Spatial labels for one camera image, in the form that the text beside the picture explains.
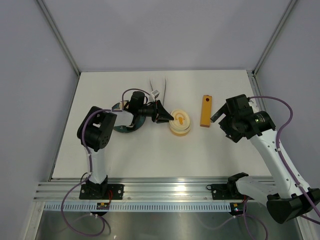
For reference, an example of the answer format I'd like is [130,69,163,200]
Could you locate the metal serving tongs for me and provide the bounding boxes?
[149,76,167,105]

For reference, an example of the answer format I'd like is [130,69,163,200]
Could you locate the yellow rectangular cutlery case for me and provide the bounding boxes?
[200,95,212,128]

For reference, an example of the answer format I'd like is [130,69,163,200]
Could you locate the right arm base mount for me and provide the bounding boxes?
[206,172,249,200]

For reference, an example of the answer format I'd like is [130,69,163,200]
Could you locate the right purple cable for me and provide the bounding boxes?
[199,96,320,240]

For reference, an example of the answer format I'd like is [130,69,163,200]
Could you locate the cream round lid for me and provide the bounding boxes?
[169,109,191,130]

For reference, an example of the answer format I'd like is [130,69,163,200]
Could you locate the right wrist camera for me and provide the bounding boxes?
[226,94,252,116]

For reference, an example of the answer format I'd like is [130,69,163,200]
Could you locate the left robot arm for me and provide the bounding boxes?
[77,90,174,199]

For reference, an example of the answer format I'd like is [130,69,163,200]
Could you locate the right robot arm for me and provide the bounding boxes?
[211,96,320,224]

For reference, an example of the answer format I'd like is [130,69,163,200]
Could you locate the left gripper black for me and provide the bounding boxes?
[138,100,174,124]

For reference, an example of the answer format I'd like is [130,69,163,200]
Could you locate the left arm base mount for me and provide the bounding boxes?
[79,177,124,200]

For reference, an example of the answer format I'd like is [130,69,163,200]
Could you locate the yellow round lunch box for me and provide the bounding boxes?
[169,125,191,137]

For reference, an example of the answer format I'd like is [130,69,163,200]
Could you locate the purple cable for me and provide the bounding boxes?
[199,96,320,240]
[61,87,145,237]

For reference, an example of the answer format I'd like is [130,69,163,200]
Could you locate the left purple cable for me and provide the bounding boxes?
[61,87,145,237]

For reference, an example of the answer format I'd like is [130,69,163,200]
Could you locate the white slotted cable duct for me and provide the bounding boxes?
[44,202,231,213]

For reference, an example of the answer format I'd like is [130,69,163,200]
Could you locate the blue ceramic plate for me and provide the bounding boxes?
[111,102,146,134]

